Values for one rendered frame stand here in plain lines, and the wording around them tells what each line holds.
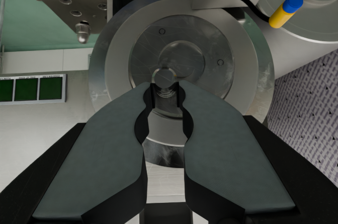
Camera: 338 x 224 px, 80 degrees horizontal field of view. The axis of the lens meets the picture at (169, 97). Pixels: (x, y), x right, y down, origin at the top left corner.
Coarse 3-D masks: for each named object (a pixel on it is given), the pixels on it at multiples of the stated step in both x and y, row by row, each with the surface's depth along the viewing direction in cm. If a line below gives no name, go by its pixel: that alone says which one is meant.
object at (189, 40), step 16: (176, 16) 15; (192, 16) 15; (144, 32) 15; (160, 32) 14; (176, 32) 14; (192, 32) 14; (208, 32) 14; (144, 48) 14; (160, 48) 14; (176, 48) 15; (192, 48) 15; (208, 48) 14; (224, 48) 14; (128, 64) 14; (144, 64) 14; (160, 64) 15; (176, 64) 14; (192, 64) 14; (208, 64) 14; (224, 64) 14; (144, 80) 14; (192, 80) 14; (208, 80) 14; (224, 80) 14; (176, 96) 14; (224, 96) 14; (160, 112) 14; (176, 112) 14
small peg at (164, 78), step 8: (160, 72) 11; (168, 72) 11; (152, 80) 11; (160, 80) 11; (168, 80) 11; (176, 80) 11; (160, 88) 11; (168, 88) 11; (160, 96) 13; (168, 96) 13
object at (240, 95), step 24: (168, 0) 16; (144, 24) 16; (216, 24) 16; (240, 24) 16; (120, 48) 15; (240, 48) 15; (120, 72) 15; (240, 72) 15; (240, 96) 15; (168, 120) 14; (168, 144) 14
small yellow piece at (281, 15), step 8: (240, 0) 15; (248, 0) 14; (288, 0) 11; (296, 0) 11; (256, 8) 14; (280, 8) 11; (288, 8) 11; (296, 8) 11; (264, 16) 13; (272, 16) 12; (280, 16) 12; (288, 16) 11; (272, 24) 13; (280, 24) 12
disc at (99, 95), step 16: (144, 0) 17; (128, 16) 17; (240, 16) 17; (112, 32) 17; (256, 32) 16; (96, 48) 17; (256, 48) 16; (96, 64) 16; (272, 64) 16; (96, 80) 16; (272, 80) 16; (96, 96) 16; (256, 96) 16; (272, 96) 16; (256, 112) 15; (144, 144) 15; (160, 144) 15; (160, 160) 15; (176, 160) 15
